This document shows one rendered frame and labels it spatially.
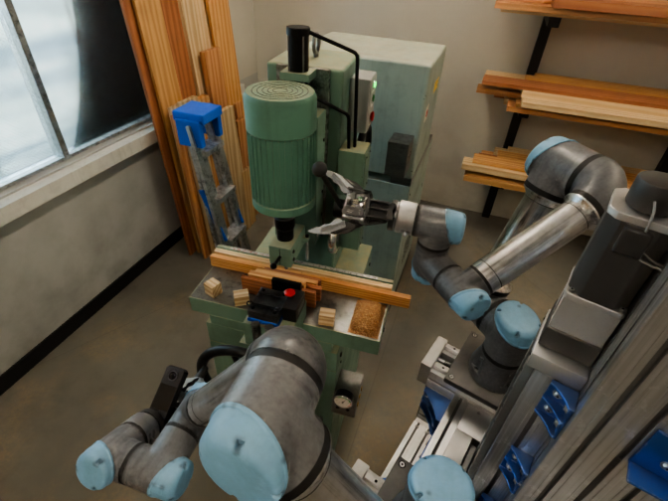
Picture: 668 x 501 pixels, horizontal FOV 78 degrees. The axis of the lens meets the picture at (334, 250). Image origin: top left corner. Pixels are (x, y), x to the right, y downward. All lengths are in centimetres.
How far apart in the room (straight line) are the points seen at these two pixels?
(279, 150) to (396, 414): 148
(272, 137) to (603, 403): 81
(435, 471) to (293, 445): 39
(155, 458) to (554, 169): 103
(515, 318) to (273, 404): 78
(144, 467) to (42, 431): 150
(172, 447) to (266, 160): 65
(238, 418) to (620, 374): 52
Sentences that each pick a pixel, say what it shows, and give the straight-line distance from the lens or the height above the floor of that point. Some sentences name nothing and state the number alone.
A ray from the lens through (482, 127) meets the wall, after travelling 338.
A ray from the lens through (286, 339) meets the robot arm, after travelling 58.
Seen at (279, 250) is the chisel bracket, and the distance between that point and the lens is 122.
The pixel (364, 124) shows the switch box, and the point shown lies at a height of 135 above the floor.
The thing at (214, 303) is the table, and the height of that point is 90.
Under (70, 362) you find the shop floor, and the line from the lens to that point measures 258.
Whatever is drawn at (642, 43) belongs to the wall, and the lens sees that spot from 333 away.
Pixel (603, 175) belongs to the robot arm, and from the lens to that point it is 104.
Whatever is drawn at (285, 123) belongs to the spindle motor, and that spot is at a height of 146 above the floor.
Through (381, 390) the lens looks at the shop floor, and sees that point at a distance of 219.
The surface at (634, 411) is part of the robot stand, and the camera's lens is 76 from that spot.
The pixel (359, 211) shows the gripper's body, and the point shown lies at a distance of 91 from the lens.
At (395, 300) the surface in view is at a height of 92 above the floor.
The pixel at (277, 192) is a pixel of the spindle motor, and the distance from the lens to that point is 107.
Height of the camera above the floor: 181
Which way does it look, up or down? 38 degrees down
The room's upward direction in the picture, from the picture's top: 3 degrees clockwise
